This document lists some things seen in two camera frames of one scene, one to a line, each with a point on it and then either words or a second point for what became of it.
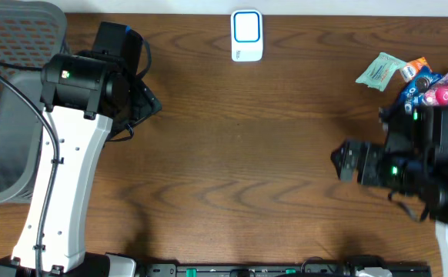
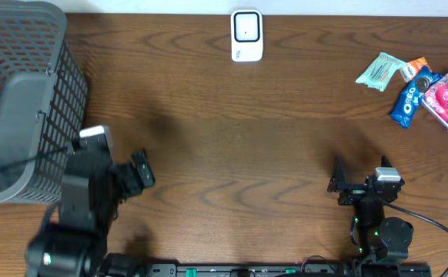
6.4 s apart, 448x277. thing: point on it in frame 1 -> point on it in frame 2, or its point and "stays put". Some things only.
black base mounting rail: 277,270 stays put
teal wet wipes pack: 381,72 stays put
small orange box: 409,71 stays put
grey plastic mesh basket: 10,128 stays put
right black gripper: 350,161 -> 357,186
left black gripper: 147,105 -> 132,177
